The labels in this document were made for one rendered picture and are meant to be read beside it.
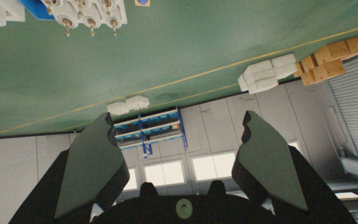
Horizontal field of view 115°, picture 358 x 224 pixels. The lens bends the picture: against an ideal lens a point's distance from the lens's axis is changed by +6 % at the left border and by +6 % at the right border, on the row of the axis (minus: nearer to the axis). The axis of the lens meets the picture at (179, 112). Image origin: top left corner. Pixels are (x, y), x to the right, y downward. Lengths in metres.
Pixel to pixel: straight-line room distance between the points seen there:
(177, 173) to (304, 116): 5.83
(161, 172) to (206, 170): 2.12
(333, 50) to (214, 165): 4.74
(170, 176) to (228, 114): 3.90
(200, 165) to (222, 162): 0.97
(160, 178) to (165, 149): 1.32
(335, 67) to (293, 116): 3.03
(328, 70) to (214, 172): 4.65
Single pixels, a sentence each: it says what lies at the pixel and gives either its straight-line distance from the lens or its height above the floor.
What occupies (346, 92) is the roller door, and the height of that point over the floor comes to 0.98.
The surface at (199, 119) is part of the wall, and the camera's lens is 5.49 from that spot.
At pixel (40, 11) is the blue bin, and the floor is 0.07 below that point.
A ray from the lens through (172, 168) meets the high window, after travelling 6.01.
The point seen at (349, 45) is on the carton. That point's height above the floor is 0.12.
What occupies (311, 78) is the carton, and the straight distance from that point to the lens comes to 4.14.
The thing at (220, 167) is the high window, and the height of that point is 3.02.
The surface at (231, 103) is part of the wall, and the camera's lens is 5.70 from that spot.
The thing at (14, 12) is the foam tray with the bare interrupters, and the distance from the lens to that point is 1.18.
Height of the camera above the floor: 0.95
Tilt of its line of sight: 8 degrees down
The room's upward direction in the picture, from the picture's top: 168 degrees clockwise
